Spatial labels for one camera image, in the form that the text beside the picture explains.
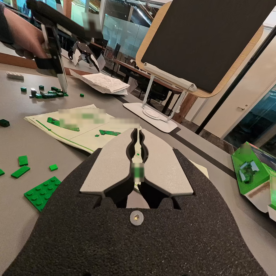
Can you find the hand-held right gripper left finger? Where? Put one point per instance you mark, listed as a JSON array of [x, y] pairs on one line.
[[107, 168]]

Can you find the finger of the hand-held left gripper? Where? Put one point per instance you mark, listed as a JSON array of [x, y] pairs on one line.
[[96, 59], [76, 59]]

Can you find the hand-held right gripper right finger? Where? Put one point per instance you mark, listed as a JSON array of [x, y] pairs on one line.
[[166, 170]]

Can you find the pile of small green bricks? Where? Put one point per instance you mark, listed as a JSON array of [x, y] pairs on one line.
[[49, 94]]

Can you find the green studded plate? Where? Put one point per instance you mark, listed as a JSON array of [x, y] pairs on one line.
[[41, 192]]

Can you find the person's left hand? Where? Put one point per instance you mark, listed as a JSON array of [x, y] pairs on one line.
[[25, 36]]

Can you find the white paper bag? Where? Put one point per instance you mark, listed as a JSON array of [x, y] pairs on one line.
[[103, 83]]

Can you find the building instruction booklet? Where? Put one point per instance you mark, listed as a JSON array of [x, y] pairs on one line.
[[86, 140]]

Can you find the brown wooden board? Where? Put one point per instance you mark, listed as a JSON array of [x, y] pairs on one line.
[[15, 61]]

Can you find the light grey brick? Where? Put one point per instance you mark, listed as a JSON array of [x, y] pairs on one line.
[[15, 75]]

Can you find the green cardboard toy box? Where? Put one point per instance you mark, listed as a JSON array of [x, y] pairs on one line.
[[250, 172]]

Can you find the scattered green flat tiles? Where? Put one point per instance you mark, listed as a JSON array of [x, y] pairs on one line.
[[20, 172]]

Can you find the dark green brick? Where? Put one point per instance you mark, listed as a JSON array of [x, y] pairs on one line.
[[4, 123]]

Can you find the black pole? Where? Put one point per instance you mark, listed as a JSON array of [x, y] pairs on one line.
[[232, 84]]

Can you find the brown wooden post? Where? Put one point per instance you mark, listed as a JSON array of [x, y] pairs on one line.
[[186, 107]]

